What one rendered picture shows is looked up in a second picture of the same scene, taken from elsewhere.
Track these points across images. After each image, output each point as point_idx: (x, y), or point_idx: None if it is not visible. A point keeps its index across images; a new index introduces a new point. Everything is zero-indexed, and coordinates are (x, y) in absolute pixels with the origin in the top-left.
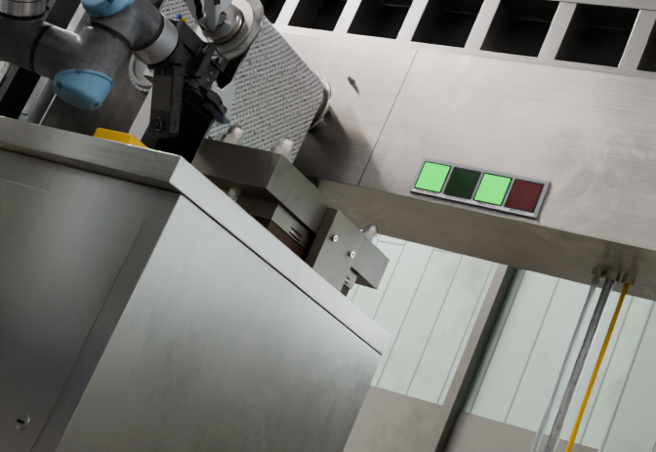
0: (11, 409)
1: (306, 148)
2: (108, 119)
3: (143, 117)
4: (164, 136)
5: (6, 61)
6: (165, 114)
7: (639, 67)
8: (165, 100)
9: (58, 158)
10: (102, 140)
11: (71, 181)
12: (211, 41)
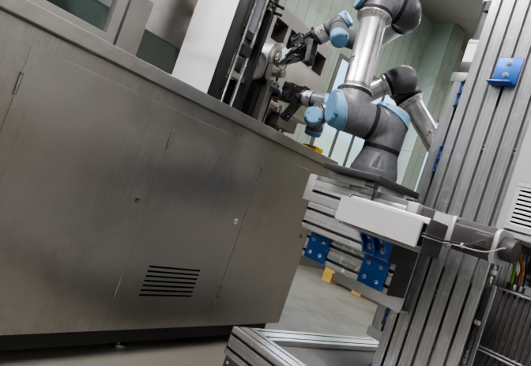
0: (298, 233)
1: None
2: None
3: (265, 101)
4: (286, 121)
5: (242, 75)
6: (291, 115)
7: None
8: (294, 111)
9: (311, 159)
10: (324, 156)
11: (309, 164)
12: (276, 66)
